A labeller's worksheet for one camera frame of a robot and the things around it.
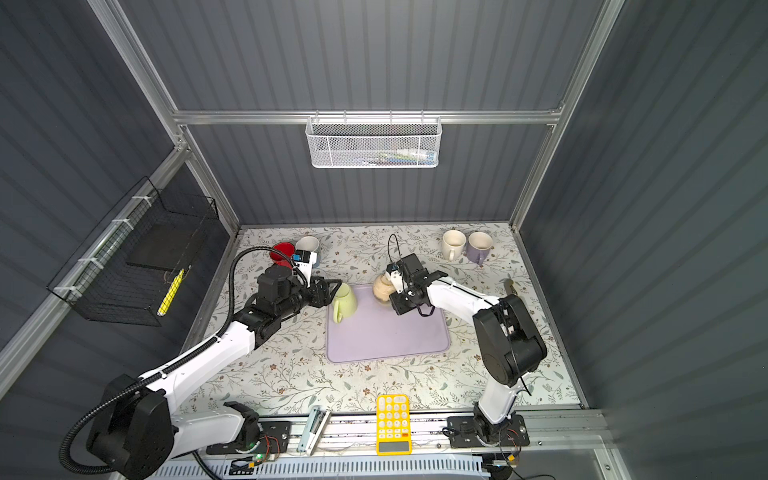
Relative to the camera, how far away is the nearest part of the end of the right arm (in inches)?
27.0

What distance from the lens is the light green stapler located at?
2.36ft

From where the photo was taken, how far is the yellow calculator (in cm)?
72
